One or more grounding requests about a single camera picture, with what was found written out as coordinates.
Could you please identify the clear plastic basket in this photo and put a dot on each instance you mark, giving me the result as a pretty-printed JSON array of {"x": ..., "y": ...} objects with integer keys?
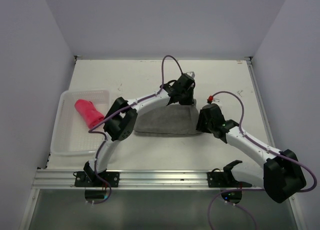
[{"x": 70, "y": 133}]

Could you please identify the grey towel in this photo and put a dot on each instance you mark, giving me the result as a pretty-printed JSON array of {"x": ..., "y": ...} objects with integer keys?
[{"x": 174, "y": 120}]

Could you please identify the aluminium mounting rail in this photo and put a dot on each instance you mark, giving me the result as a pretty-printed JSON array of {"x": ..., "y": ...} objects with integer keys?
[{"x": 141, "y": 180}]

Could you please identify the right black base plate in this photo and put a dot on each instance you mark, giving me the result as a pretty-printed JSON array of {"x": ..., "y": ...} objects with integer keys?
[{"x": 218, "y": 178}]

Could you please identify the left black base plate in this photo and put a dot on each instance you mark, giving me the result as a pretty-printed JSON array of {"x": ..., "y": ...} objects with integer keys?
[{"x": 83, "y": 181}]

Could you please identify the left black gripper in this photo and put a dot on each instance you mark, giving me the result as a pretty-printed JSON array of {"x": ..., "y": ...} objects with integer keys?
[{"x": 190, "y": 101}]

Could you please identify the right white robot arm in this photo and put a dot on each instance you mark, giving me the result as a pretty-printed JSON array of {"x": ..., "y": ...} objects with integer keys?
[{"x": 275, "y": 171}]

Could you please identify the pink towel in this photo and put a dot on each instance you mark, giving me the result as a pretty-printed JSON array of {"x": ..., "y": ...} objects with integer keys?
[{"x": 88, "y": 112}]

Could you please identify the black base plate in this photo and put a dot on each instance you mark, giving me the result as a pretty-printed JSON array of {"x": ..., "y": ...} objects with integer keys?
[
  {"x": 218, "y": 178},
  {"x": 83, "y": 181}
]

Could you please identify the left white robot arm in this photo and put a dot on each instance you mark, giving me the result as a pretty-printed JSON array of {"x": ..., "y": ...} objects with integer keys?
[{"x": 119, "y": 122}]

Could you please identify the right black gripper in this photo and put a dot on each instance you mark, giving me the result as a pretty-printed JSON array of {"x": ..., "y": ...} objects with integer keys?
[{"x": 200, "y": 125}]

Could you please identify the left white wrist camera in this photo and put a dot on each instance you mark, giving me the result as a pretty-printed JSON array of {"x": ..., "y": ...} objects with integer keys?
[{"x": 191, "y": 74}]

